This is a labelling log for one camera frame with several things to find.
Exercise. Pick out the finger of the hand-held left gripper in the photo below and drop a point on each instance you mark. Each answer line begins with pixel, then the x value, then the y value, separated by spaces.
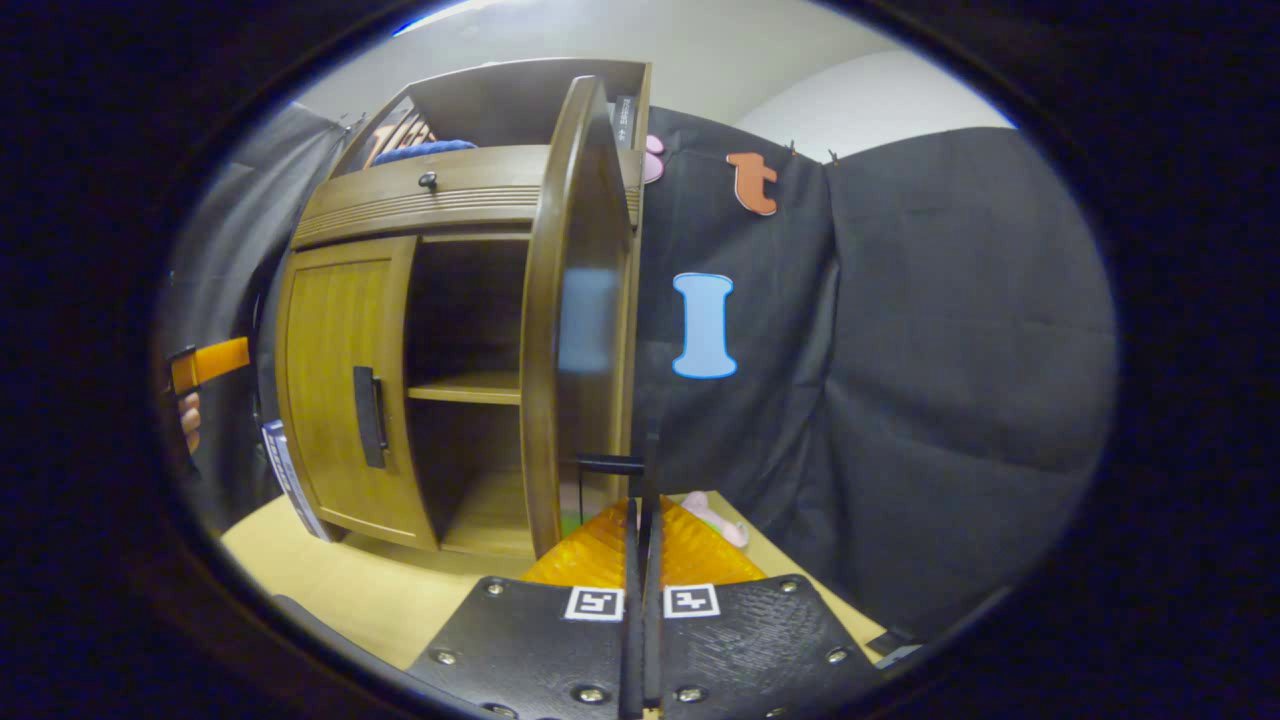
pixel 215 362

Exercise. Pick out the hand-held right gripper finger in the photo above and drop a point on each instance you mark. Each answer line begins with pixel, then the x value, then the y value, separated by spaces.
pixel 652 650
pixel 631 650

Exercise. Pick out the wooden cabinet door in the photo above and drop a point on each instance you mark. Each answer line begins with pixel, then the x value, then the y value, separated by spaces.
pixel 580 200
pixel 330 350

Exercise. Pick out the wooden double-door shoe cabinet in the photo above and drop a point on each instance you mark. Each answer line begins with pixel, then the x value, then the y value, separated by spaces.
pixel 480 100

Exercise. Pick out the wooden inner cabinet shelf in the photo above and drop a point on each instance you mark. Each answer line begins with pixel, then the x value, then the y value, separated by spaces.
pixel 470 388

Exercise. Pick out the green and pink plush toy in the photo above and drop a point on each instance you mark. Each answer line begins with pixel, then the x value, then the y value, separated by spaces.
pixel 715 520

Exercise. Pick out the blue folded cloth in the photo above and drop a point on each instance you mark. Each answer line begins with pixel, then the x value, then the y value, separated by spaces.
pixel 420 150

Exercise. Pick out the wooden drawer with black knob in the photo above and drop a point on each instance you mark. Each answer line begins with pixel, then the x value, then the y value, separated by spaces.
pixel 470 175

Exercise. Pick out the black backdrop cloth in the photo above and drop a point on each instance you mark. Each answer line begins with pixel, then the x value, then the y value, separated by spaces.
pixel 900 400

